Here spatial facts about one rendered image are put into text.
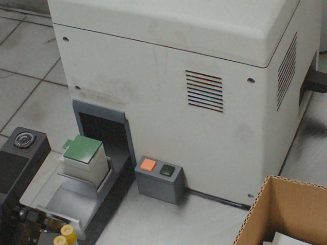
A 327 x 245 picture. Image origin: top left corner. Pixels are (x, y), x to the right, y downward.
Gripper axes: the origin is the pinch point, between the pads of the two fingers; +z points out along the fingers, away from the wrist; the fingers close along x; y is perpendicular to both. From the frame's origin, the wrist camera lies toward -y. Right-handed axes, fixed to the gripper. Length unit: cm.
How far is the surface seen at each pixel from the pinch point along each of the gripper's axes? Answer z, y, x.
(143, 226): 7.2, -3.3, 8.8
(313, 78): 16.5, -31.7, 23.6
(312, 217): 0.4, -10.0, 30.9
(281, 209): 0.3, -10.0, 27.1
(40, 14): 148, -76, -117
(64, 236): -7.8, 1.1, 5.5
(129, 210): 8.1, -4.7, 5.8
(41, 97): 128, -38, -89
